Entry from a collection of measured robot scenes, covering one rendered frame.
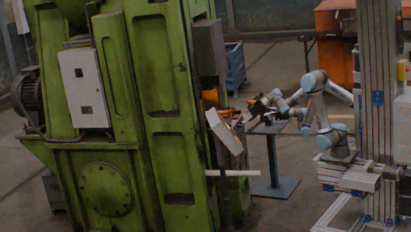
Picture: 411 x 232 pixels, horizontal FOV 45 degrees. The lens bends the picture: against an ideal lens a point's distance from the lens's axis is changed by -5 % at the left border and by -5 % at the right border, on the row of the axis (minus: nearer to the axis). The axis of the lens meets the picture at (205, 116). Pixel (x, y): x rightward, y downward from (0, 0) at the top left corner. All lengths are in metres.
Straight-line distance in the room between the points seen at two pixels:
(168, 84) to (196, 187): 0.87
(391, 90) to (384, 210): 0.95
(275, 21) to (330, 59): 4.47
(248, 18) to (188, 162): 8.15
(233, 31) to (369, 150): 8.64
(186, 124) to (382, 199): 1.59
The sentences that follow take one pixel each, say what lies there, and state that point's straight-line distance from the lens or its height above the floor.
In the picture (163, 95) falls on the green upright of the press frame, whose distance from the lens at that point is 4.01.
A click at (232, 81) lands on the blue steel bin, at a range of 7.93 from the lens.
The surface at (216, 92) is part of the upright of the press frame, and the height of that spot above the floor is 1.11.
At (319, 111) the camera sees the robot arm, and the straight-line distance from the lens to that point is 3.53.
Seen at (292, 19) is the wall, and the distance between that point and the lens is 11.72.
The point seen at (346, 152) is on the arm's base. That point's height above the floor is 0.85.
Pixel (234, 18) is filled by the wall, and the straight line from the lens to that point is 12.08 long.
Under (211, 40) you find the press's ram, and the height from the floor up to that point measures 1.65.
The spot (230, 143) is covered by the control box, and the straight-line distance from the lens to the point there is 3.59.
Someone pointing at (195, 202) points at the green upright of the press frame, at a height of 0.39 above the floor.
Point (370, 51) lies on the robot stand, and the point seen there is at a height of 1.55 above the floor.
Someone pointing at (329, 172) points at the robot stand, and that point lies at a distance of 3.81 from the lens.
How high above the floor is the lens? 2.41
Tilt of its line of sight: 19 degrees down
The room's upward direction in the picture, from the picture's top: 9 degrees counter-clockwise
